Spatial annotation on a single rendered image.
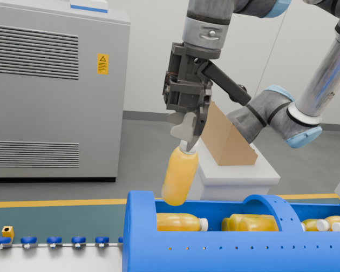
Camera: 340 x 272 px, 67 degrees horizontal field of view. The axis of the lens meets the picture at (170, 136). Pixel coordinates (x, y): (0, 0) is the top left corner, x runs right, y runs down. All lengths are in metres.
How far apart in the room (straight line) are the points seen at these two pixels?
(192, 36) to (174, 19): 2.78
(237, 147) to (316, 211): 0.39
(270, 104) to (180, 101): 0.60
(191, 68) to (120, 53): 1.45
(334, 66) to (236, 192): 0.56
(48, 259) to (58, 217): 1.34
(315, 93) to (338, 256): 0.46
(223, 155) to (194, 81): 0.56
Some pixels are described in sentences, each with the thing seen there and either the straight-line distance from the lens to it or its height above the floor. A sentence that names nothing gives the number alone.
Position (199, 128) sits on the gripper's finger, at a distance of 0.50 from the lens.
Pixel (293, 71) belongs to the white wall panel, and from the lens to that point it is 4.14.
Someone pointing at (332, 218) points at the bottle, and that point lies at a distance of 1.10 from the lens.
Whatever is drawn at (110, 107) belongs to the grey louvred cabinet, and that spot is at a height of 0.82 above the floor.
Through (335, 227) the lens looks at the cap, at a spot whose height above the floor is 1.15.
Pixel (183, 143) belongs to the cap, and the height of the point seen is 1.44.
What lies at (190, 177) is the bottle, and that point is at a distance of 0.60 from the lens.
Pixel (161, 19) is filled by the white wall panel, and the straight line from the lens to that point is 3.20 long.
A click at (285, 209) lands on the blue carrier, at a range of 0.84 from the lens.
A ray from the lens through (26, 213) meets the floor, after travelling 2.37.
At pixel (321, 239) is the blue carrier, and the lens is 0.86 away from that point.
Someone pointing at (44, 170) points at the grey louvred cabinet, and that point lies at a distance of 2.46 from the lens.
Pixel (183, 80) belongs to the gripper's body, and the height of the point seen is 1.58.
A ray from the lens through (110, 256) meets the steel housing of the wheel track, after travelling 0.96.
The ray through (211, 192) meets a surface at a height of 1.06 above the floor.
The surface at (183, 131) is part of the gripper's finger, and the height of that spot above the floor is 1.48.
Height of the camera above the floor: 1.73
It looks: 31 degrees down
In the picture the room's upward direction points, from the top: 12 degrees clockwise
